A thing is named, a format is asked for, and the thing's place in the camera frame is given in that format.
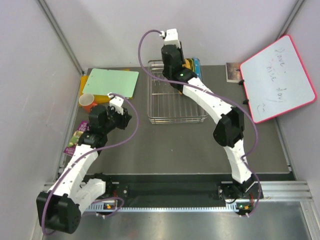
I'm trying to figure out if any metal wire dish rack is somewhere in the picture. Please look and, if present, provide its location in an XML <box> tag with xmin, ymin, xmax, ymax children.
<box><xmin>147</xmin><ymin>60</ymin><xmax>208</xmax><ymax>124</ymax></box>

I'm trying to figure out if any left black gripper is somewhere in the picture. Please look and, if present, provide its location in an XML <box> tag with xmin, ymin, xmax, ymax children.
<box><xmin>102</xmin><ymin>105</ymin><xmax>132</xmax><ymax>134</ymax></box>

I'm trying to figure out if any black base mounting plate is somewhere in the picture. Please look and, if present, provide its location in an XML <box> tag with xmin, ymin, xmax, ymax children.
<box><xmin>82</xmin><ymin>173</ymin><xmax>265</xmax><ymax>203</ymax></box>

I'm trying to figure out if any orange polka dot plate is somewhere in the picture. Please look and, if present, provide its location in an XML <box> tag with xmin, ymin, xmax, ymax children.
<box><xmin>176</xmin><ymin>58</ymin><xmax>194</xmax><ymax>94</ymax></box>

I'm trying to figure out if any treehouse paperback book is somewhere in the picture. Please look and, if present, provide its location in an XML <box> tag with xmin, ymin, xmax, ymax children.
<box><xmin>63</xmin><ymin>121</ymin><xmax>89</xmax><ymax>156</ymax></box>

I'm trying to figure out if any blue polka dot plate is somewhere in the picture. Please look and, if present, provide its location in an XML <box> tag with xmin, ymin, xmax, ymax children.
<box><xmin>192</xmin><ymin>58</ymin><xmax>201</xmax><ymax>77</ymax></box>

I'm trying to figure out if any yellow cutting board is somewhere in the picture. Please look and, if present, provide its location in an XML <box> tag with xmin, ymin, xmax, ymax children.
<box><xmin>79</xmin><ymin>68</ymin><xmax>133</xmax><ymax>105</ymax></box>

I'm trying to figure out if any light green cutting board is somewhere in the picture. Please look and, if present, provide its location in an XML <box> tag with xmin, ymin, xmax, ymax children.
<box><xmin>82</xmin><ymin>68</ymin><xmax>140</xmax><ymax>98</ymax></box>

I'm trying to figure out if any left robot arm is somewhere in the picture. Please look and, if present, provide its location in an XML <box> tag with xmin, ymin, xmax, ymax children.
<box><xmin>36</xmin><ymin>103</ymin><xmax>132</xmax><ymax>234</ymax></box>

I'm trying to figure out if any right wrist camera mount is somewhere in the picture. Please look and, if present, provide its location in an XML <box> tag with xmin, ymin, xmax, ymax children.
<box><xmin>159</xmin><ymin>28</ymin><xmax>181</xmax><ymax>49</ymax></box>

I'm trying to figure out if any green polka dot plate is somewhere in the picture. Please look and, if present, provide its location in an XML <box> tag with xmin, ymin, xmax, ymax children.
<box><xmin>188</xmin><ymin>58</ymin><xmax>195</xmax><ymax>72</ymax></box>

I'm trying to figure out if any orange mug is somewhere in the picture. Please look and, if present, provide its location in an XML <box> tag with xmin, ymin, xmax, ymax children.
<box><xmin>78</xmin><ymin>93</ymin><xmax>98</xmax><ymax>113</ymax></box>

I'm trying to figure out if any pink framed whiteboard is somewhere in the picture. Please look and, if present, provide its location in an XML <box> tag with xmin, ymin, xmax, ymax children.
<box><xmin>240</xmin><ymin>34</ymin><xmax>318</xmax><ymax>124</ymax></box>

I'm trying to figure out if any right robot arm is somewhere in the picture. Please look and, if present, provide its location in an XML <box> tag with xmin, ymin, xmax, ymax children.
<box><xmin>161</xmin><ymin>44</ymin><xmax>254</xmax><ymax>198</ymax></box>

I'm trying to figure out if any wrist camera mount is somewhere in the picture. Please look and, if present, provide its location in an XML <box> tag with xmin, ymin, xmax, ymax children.
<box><xmin>159</xmin><ymin>28</ymin><xmax>181</xmax><ymax>49</ymax></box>
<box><xmin>107</xmin><ymin>92</ymin><xmax>124</xmax><ymax>115</ymax></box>

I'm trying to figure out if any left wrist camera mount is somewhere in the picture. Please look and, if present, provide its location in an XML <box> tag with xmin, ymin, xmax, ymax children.
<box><xmin>107</xmin><ymin>92</ymin><xmax>124</xmax><ymax>115</ymax></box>

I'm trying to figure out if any white slotted cable duct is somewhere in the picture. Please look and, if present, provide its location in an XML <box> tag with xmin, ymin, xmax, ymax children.
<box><xmin>88</xmin><ymin>201</ymin><xmax>253</xmax><ymax>213</ymax></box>

